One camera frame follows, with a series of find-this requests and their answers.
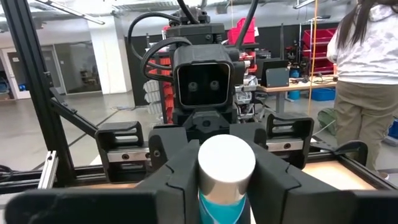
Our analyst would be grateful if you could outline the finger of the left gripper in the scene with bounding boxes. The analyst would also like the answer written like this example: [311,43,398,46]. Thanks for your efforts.
[229,123,268,151]
[148,126,189,171]

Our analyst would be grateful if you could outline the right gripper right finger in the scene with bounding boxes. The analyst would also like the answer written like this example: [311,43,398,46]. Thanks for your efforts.
[245,142,335,224]

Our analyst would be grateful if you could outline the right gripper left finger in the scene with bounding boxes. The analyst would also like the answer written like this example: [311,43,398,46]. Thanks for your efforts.
[136,139,200,224]

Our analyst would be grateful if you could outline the small teal tube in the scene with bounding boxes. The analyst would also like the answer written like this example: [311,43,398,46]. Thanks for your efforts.
[197,134,257,224]

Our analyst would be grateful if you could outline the orange parts bin shelf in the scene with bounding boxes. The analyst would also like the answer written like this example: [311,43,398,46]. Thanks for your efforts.
[148,26,175,125]

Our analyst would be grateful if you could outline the blue bucket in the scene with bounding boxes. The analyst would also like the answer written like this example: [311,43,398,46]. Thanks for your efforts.
[287,70,301,101]

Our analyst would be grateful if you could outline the black grey equipment box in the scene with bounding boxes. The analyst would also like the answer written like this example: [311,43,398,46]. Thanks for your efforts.
[261,59,290,88]

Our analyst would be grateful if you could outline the wooden workbench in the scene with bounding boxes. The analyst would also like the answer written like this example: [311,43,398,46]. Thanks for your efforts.
[256,74,338,114]

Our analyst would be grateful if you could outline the green bag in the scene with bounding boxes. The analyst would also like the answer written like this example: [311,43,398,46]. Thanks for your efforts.
[317,107,338,136]

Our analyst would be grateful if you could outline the silver aluminium bar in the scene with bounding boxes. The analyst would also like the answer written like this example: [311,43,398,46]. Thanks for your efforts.
[37,151,59,190]

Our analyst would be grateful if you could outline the blue plastic bin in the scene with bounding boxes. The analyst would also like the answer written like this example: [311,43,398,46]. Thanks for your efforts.
[310,87,336,102]

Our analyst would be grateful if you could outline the red storage bins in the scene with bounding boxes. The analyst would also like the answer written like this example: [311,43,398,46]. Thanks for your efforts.
[228,17,257,45]

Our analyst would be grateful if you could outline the red bin rack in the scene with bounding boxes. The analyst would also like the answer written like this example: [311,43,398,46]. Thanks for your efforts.
[301,27,338,75]

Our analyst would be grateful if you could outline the person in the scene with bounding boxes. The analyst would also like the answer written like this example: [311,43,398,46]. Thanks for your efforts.
[326,0,398,180]

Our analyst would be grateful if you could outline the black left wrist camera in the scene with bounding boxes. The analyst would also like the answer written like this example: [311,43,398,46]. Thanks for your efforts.
[172,43,236,110]

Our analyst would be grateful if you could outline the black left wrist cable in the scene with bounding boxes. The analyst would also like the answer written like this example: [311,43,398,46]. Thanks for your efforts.
[127,11,193,83]

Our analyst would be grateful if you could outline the yellow hanging cable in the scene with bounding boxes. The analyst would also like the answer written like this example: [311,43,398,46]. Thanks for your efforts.
[307,0,320,115]

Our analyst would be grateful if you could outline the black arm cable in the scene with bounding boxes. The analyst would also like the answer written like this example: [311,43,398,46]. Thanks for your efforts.
[234,0,259,49]

